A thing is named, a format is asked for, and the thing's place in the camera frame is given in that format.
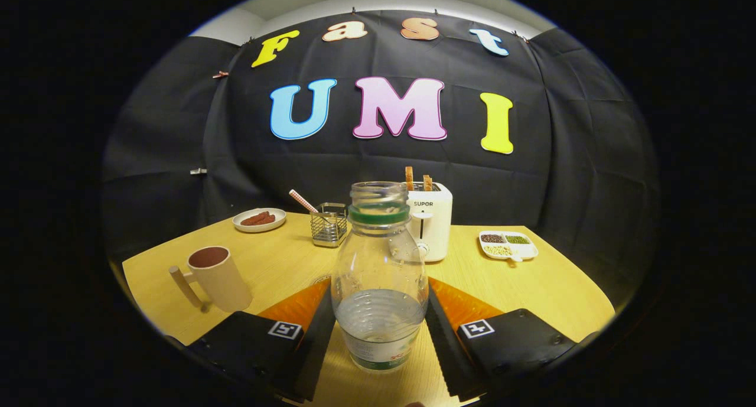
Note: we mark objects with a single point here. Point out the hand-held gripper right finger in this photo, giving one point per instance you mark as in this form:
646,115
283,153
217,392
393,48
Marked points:
446,348

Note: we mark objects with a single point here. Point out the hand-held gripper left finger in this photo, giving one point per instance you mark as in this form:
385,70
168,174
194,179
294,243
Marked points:
316,348

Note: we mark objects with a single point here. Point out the clear plastic juice bottle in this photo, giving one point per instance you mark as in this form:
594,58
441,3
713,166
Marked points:
378,277

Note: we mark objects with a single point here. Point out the wooden table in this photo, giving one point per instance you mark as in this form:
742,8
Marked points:
514,289

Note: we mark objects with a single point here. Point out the white divided tray with beans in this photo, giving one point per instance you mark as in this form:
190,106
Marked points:
508,250

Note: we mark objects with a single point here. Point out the white toaster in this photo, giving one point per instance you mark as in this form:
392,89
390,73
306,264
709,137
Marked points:
438,224

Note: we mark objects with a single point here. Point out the round white plate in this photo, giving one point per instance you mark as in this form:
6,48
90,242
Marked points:
245,226

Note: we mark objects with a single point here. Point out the toast slice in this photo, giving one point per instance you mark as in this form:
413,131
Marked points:
427,183
409,178

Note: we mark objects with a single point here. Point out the black backdrop cloth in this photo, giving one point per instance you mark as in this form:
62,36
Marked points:
236,147

